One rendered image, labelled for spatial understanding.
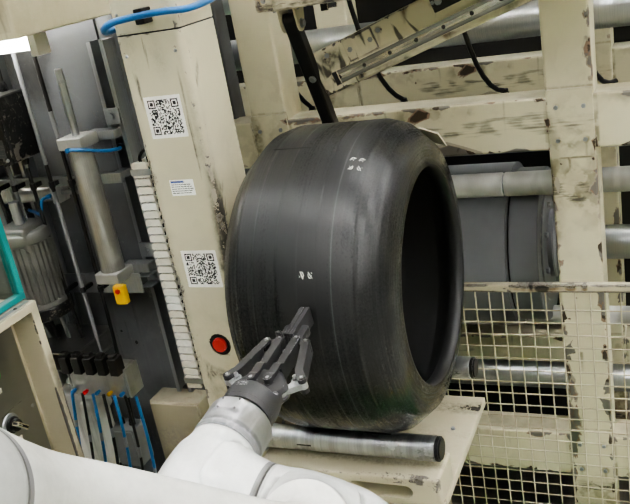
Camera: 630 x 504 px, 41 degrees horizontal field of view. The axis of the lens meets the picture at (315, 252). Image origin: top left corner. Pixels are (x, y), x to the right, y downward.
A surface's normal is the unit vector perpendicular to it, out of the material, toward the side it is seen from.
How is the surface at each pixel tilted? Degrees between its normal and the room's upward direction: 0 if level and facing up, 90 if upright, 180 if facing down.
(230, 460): 21
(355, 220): 51
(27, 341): 90
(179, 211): 90
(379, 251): 67
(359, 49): 90
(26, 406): 90
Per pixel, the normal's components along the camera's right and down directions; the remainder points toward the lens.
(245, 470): 0.11, -0.85
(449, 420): -0.17, -0.92
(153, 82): -0.37, 0.39
